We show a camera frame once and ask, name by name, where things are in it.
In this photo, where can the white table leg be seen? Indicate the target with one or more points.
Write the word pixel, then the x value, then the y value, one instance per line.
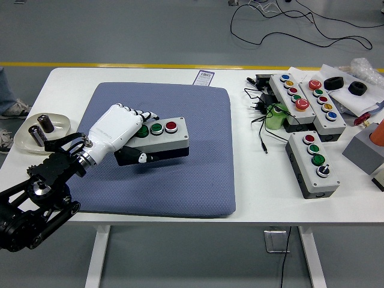
pixel 97 255
pixel 312 255

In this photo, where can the white shallow dish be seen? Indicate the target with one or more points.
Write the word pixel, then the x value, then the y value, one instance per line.
pixel 63 126

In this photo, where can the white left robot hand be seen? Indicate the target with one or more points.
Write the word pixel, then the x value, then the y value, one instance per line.
pixel 114 129

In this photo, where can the purple and white label card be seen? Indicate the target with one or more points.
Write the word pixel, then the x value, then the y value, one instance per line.
pixel 204 78

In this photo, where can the person's foot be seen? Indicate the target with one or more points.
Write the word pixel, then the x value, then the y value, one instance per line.
pixel 16 110
pixel 6 142

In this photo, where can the clear bubble wrap bag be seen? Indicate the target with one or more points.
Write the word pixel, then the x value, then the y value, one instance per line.
pixel 364 69

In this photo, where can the blue-grey woven mat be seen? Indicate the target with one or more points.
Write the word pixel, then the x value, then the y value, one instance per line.
pixel 195 186

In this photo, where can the white foam sheet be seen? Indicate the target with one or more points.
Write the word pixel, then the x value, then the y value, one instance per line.
pixel 354 102

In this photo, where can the white box with black edge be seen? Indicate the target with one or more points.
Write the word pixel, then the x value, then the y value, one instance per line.
pixel 379 180

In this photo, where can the orange cylinder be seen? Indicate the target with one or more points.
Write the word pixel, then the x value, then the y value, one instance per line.
pixel 378 133

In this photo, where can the green tape roll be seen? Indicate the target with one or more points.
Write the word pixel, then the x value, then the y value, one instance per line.
pixel 274 121

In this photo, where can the dark metal cylinder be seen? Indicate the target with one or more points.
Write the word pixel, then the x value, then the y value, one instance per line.
pixel 37 135
pixel 46 123

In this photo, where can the white paper sheet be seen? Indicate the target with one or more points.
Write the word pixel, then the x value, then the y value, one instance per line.
pixel 300 75

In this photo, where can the grey five-button box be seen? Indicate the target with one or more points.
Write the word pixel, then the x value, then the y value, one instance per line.
pixel 280 90
pixel 333 126

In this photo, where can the grey block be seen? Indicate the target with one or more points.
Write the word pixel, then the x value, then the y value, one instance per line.
pixel 360 150

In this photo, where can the grey four-control button box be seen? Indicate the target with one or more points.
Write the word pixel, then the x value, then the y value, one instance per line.
pixel 177 141
pixel 300 153

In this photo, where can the black power adapter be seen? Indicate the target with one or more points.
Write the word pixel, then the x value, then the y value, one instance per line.
pixel 267 99

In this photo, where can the small black device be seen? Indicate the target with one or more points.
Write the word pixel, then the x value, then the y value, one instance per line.
pixel 264 79

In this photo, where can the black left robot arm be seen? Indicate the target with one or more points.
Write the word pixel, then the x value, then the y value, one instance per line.
pixel 51 168

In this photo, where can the person's leg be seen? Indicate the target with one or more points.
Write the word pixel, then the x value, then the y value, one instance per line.
pixel 5 90

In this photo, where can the red knob part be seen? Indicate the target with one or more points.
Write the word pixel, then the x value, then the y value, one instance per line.
pixel 360 120

